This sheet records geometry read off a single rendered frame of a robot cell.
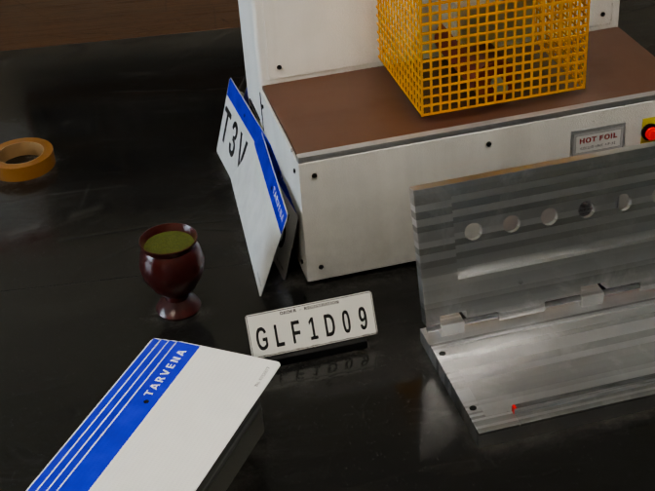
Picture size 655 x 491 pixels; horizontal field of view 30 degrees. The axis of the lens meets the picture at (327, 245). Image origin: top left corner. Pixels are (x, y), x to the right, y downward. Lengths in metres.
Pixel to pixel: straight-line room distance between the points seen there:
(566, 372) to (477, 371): 0.10
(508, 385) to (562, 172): 0.27
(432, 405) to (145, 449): 0.36
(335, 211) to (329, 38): 0.27
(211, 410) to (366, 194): 0.43
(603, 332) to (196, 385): 0.51
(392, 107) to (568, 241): 0.31
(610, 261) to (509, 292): 0.14
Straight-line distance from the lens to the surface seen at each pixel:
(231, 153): 1.91
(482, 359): 1.48
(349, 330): 1.52
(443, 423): 1.42
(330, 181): 1.56
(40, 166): 1.99
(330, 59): 1.75
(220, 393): 1.31
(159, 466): 1.24
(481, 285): 1.50
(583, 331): 1.53
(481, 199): 1.47
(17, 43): 2.51
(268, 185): 1.68
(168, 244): 1.58
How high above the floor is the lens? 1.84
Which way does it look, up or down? 33 degrees down
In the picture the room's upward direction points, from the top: 4 degrees counter-clockwise
